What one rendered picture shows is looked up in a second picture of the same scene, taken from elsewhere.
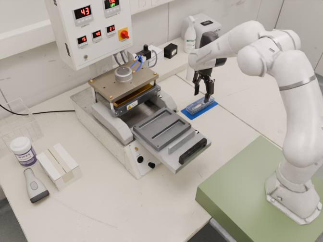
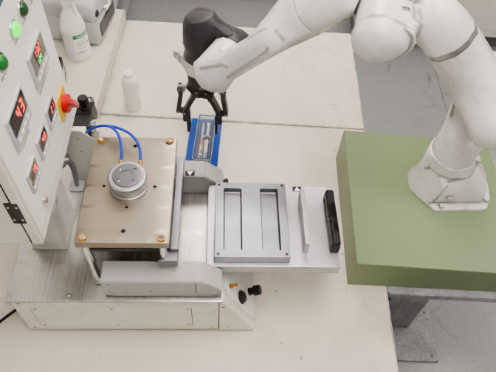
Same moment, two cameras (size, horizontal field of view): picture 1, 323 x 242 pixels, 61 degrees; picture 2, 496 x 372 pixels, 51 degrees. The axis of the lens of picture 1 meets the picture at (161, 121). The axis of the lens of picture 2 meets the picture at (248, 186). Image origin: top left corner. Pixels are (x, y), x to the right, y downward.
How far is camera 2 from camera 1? 0.69 m
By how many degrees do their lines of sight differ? 34
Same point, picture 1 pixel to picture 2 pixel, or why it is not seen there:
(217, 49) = (281, 41)
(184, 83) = (133, 120)
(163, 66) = not seen: hidden behind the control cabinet
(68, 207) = not seen: outside the picture
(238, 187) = (395, 223)
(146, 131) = (244, 247)
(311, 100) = (486, 54)
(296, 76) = (463, 32)
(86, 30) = (29, 145)
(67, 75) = not seen: outside the picture
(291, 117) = (467, 90)
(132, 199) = (280, 362)
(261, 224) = (458, 245)
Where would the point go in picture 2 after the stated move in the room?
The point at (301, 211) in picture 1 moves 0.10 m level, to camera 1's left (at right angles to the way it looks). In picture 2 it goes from (481, 194) to (463, 217)
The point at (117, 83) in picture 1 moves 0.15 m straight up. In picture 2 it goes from (135, 205) to (125, 158)
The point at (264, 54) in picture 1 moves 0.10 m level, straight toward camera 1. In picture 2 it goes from (405, 21) to (438, 54)
